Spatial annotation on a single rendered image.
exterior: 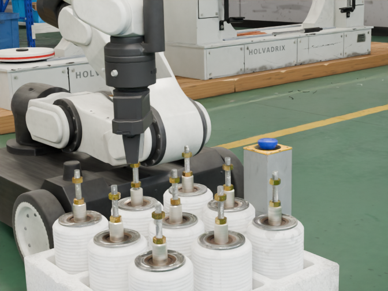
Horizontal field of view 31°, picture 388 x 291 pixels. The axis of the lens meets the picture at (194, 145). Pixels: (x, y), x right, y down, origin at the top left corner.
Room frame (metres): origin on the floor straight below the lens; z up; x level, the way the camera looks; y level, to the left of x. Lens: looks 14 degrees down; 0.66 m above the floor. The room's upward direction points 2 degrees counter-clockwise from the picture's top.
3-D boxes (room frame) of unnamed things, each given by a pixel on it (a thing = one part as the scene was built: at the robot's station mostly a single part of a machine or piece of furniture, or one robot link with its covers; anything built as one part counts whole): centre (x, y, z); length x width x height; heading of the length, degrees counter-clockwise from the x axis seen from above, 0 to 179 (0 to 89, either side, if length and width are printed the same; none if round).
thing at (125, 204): (1.20, 0.11, 0.25); 0.08 x 0.08 x 0.01
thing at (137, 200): (1.20, 0.11, 0.26); 0.02 x 0.02 x 0.03
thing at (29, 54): (3.32, 0.81, 0.29); 0.30 x 0.30 x 0.06
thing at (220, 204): (1.01, -0.04, 0.30); 0.01 x 0.01 x 0.08
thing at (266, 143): (1.34, -0.15, 0.32); 0.04 x 0.04 x 0.02
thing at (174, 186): (1.10, 0.03, 0.30); 0.01 x 0.01 x 0.08
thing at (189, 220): (1.10, 0.03, 0.25); 0.08 x 0.08 x 0.01
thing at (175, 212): (1.10, 0.03, 0.26); 0.02 x 0.02 x 0.03
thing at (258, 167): (1.34, -0.15, 0.16); 0.07 x 0.07 x 0.31; 38
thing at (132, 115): (1.20, 0.11, 0.46); 0.13 x 0.10 x 0.12; 172
